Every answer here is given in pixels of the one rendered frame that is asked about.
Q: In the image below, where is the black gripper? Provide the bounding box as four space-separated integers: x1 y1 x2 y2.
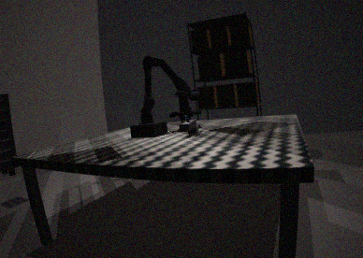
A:
169 101 201 121

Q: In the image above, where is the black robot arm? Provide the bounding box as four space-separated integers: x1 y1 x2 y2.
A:
140 55 201 124

